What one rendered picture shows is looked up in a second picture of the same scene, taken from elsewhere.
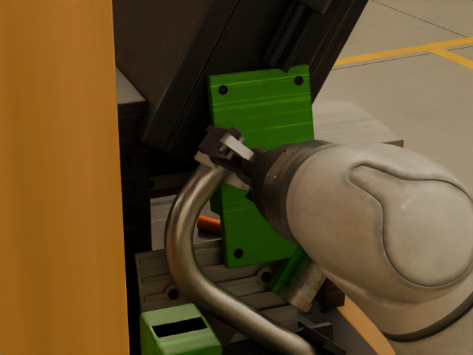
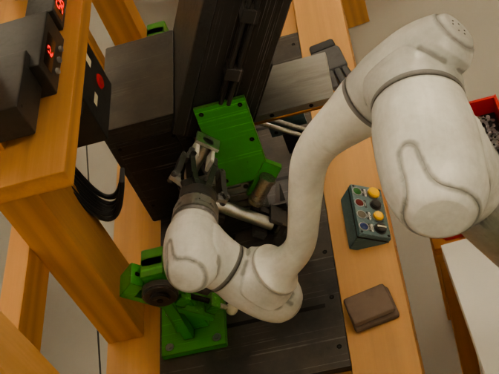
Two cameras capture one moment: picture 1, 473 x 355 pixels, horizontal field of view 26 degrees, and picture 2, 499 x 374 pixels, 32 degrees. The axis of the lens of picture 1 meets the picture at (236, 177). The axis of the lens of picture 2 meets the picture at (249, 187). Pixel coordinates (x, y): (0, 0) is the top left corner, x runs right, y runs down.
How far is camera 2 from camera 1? 1.19 m
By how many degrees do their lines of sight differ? 36
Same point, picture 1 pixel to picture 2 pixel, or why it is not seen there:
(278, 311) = not seen: hidden behind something
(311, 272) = (258, 191)
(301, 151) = (179, 205)
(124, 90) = (166, 103)
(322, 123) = (298, 79)
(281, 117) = (235, 122)
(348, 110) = (318, 65)
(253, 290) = (241, 191)
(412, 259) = (179, 285)
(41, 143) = not seen: outside the picture
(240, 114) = (212, 123)
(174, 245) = not seen: hidden behind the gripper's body
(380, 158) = (175, 240)
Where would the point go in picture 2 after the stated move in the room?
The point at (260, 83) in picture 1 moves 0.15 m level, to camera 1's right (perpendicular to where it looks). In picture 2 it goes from (219, 109) to (285, 110)
